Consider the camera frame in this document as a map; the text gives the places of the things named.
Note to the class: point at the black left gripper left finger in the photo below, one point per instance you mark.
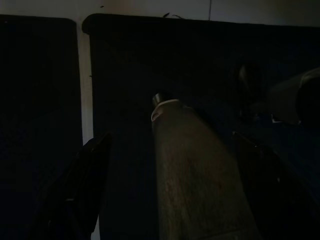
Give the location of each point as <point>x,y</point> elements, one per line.
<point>80,187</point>

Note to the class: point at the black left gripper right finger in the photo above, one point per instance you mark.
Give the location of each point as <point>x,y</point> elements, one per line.
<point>275,205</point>

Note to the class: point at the black floor mat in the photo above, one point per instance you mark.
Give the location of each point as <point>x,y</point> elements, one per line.
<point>125,62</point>
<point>37,100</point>

